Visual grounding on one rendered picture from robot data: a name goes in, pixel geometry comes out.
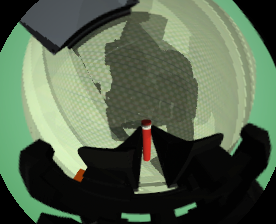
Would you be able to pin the dark red peg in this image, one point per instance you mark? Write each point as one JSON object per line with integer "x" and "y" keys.
{"x": 146, "y": 149}

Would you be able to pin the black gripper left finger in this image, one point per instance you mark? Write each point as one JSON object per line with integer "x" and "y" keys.
{"x": 126, "y": 157}

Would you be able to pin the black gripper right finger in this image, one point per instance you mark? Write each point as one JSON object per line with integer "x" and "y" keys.
{"x": 174, "y": 154}

